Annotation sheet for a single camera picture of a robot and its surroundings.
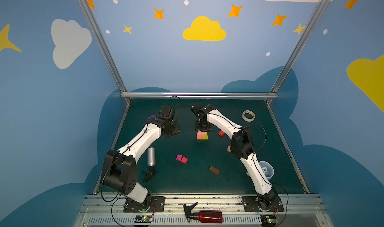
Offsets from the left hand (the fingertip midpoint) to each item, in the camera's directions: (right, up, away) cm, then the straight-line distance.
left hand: (179, 129), depth 87 cm
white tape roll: (+52, +11, +26) cm, 59 cm away
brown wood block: (+21, -24, -2) cm, 32 cm away
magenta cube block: (0, -17, +3) cm, 18 cm away
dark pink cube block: (+3, -19, +2) cm, 19 cm away
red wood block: (+22, 0, -18) cm, 28 cm away
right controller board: (+45, -43, -16) cm, 64 cm away
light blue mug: (+51, -22, -4) cm, 55 cm away
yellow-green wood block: (+16, -6, +11) cm, 20 cm away
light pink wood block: (+13, -3, +7) cm, 15 cm away
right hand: (+14, -1, +11) cm, 18 cm away
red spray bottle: (+13, -38, -20) cm, 45 cm away
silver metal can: (-17, -16, +1) cm, 24 cm away
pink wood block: (+12, -5, +11) cm, 17 cm away
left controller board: (-16, -41, -17) cm, 47 cm away
